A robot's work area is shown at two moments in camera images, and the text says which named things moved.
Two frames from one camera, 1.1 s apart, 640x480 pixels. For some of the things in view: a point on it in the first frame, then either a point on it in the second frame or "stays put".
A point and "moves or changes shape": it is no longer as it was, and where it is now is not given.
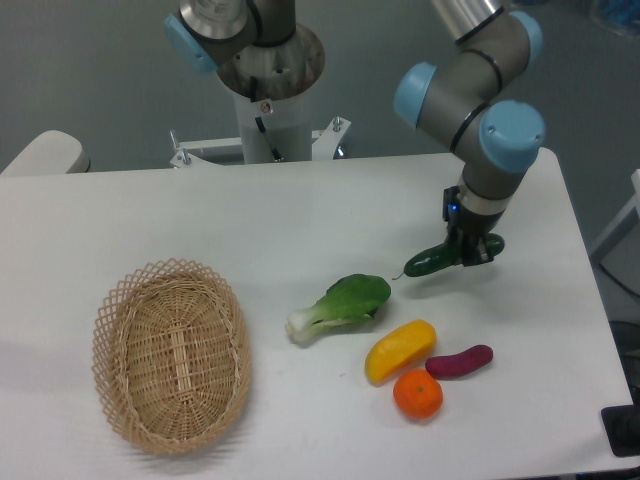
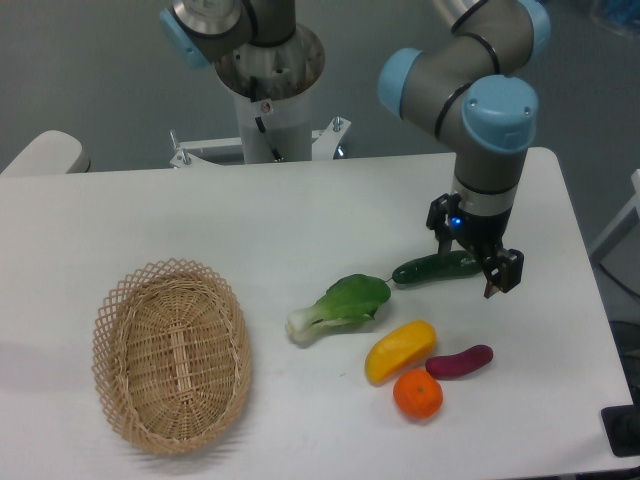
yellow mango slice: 399,350 stays put
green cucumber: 497,243 moves or changes shape
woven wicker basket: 172,356 stays put
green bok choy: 349,299 stays put
